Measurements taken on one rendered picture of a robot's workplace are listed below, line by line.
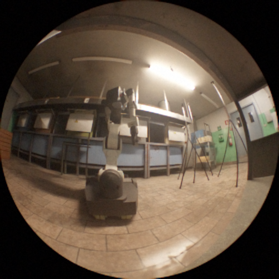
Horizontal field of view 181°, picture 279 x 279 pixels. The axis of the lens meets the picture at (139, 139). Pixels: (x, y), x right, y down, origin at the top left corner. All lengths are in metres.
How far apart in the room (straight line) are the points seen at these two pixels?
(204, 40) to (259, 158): 0.90
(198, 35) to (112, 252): 0.93
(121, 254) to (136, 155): 1.86
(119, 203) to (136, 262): 0.36
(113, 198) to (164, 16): 0.86
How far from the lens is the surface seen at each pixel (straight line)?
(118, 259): 0.48
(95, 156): 1.97
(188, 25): 0.45
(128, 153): 1.98
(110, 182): 0.51
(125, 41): 2.14
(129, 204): 0.58
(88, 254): 0.50
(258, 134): 4.27
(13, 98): 4.74
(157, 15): 0.42
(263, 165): 1.02
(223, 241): 0.29
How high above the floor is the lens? 0.43
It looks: 14 degrees up
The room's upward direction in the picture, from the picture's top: 1 degrees clockwise
